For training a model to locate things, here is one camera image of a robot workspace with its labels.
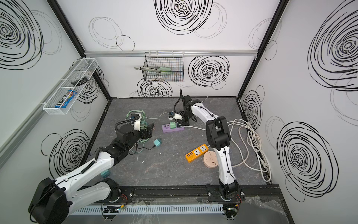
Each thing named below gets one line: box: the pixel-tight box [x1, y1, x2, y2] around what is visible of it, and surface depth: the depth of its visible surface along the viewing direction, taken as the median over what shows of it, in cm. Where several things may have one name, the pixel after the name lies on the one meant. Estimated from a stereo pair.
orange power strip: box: [185, 143, 209, 163], surface depth 88 cm
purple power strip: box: [162, 124, 185, 133], surface depth 100 cm
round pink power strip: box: [203, 150, 219, 169], surface depth 86 cm
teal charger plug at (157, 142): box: [152, 138, 163, 147], surface depth 93 cm
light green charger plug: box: [169, 121, 177, 129], surface depth 97 cm
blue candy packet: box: [54, 89, 78, 108], surface depth 72 cm
